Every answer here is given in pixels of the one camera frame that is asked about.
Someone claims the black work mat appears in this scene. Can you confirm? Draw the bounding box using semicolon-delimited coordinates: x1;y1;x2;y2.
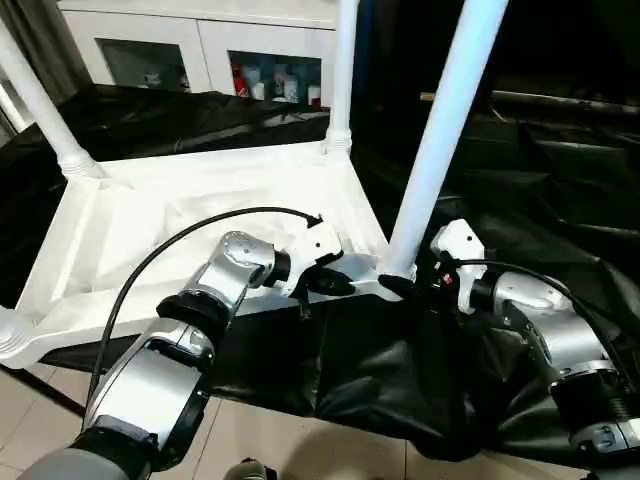
0;82;640;464

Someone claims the red package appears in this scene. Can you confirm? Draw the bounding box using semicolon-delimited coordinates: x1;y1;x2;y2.
231;62;250;99

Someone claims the white glass-door cabinet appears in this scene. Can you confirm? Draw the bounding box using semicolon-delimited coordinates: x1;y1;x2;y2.
57;0;341;109

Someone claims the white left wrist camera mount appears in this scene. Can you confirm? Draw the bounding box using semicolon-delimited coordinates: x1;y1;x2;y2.
277;222;345;300

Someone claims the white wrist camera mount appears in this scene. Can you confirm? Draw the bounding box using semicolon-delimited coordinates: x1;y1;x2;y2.
430;218;489;316
277;222;345;300

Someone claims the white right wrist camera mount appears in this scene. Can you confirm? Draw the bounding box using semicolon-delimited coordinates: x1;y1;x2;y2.
430;218;489;316

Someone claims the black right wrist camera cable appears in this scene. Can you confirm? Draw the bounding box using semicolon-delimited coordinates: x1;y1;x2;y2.
442;252;636;396

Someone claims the dark metal rail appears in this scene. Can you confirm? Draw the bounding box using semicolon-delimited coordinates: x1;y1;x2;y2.
492;89;640;116

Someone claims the white window frame bar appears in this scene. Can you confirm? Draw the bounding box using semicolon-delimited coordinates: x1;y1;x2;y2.
0;79;24;134

